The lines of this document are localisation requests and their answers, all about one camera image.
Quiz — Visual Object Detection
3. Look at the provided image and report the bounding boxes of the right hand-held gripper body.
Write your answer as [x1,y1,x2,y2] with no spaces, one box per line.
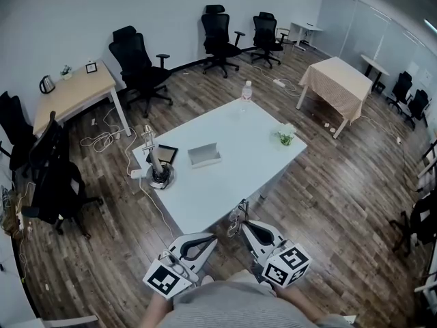
[251,238,313,289]

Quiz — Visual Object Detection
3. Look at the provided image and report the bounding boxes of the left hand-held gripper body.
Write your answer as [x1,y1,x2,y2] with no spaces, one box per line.
[142,243,201,300]

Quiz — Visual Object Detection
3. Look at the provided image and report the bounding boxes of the thin metal-framed eyeglasses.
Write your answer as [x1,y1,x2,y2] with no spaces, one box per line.
[227,198,249,239]

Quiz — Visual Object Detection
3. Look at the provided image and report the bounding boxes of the grey glasses case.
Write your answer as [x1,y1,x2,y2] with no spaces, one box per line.
[186,142,222,169]

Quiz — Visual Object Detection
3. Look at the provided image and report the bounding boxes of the person's right forearm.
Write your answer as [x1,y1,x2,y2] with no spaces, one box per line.
[276,285,342,328]

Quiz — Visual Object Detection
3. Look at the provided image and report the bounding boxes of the person's left forearm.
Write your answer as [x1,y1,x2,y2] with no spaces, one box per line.
[143,290,175,328]

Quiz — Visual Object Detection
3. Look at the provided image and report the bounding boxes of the person's grey striped shirt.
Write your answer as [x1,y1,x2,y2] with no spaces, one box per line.
[172,271,308,328]

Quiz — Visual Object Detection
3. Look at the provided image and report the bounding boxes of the silver desk lamp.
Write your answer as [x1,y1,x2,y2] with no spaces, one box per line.
[140,124,178,191]

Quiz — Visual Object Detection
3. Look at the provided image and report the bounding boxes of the white flowers in vase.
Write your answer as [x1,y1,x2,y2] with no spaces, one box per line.
[271,122,296,147]

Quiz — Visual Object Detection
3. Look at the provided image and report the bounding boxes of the clear plastic water bottle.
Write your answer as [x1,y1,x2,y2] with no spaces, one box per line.
[240,79,254,104]

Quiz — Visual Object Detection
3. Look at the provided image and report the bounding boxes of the black mesh office chair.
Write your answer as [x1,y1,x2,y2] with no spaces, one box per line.
[389,196,437,258]
[22,111,103,241]
[0,90,37,179]
[251,11,290,70]
[387,70,414,114]
[108,25,173,119]
[200,4,246,79]
[404,89,430,129]

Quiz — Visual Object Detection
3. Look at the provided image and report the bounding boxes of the table with checkered tablecloth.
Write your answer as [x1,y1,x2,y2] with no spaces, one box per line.
[296,56,373,139]

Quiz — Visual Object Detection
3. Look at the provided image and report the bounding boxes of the wooden desk with white legs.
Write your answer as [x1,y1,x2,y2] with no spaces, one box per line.
[32,59,132,139]

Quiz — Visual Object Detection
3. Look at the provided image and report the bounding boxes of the round white table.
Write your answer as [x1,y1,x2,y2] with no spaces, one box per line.
[361,54,390,94]

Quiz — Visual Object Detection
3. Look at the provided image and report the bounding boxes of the small white desk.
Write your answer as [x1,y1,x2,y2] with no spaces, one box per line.
[288,21,324,51]

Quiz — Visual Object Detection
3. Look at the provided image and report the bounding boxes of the steel electric kettle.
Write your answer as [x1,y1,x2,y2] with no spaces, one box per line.
[39,74,56,94]

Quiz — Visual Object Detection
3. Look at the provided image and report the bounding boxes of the black picture frame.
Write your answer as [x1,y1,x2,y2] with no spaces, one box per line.
[145,143,180,165]

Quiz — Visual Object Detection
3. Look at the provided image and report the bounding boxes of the coiled white cable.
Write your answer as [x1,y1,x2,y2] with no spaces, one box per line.
[80,107,122,153]

